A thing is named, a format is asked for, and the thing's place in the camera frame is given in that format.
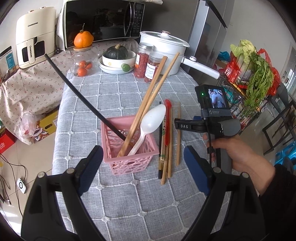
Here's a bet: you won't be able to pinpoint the black chopstick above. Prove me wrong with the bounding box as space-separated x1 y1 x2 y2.
44 53 127 141
158 101 164 179

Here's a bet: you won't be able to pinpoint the pink perforated utensil basket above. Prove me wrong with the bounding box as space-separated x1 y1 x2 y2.
101 123 159 176

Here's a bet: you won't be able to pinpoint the white plastic spoon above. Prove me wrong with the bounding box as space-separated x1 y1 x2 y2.
128 104 166 156

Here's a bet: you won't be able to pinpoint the person's right forearm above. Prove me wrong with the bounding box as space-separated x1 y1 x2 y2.
259 165 295 240

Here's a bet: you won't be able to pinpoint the person's right hand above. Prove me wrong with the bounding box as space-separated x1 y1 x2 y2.
203 134 275 195

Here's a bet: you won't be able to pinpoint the white device on floor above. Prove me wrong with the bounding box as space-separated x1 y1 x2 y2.
16 178 27 194

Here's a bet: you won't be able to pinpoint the green leafy vegetables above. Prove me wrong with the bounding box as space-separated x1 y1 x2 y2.
243 52 274 117

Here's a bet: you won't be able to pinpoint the yellow cardboard box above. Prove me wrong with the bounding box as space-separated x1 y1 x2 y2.
33 110 59 142

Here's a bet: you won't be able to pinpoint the grey checked tablecloth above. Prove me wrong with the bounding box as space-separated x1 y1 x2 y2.
52 68 209 240

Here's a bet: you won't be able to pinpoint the pale green cabbage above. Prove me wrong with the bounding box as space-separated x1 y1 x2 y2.
230 40 257 64

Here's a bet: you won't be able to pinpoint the red box on floor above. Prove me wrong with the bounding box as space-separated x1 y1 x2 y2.
0 129 16 154

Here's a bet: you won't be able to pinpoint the clear jar red label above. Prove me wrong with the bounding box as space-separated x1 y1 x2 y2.
144 52 163 83

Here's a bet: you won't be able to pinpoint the white electric cooking pot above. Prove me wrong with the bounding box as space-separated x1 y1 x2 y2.
140 31 220 79

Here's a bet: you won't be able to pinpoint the clear jar red goji berries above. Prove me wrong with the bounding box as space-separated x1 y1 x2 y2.
134 42 153 78

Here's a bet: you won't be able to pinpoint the grey refrigerator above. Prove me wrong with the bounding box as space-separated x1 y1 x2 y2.
143 0 235 86

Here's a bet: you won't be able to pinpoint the floral dotted table cloth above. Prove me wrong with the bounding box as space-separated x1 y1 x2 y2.
1 50 135 145

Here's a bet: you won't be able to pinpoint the green lime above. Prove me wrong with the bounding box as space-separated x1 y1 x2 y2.
121 63 130 72

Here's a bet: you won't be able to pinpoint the white bowl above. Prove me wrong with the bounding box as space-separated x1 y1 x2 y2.
102 50 137 68

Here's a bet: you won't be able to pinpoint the white plate stack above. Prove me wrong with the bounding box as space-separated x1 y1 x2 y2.
98 57 135 75

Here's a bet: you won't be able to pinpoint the dark green pumpkin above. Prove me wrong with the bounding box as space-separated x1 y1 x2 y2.
103 44 128 60

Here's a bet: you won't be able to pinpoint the glass jar with tomatoes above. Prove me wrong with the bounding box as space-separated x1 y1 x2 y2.
70 45 100 77

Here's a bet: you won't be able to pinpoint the floral cloth microwave cover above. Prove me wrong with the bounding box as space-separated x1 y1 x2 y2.
141 0 163 5

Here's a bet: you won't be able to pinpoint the clear jar black lid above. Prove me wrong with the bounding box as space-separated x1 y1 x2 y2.
0 46 16 78

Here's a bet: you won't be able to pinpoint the orange tangerine fruit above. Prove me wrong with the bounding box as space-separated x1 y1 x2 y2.
74 24 94 48

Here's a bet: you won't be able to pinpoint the black microwave oven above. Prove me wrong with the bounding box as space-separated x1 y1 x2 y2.
62 1 145 49

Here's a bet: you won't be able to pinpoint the white air fryer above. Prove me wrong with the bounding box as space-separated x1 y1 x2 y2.
16 6 56 69

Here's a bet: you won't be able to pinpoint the black wire storage rack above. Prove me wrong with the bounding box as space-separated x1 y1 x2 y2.
217 55 268 133

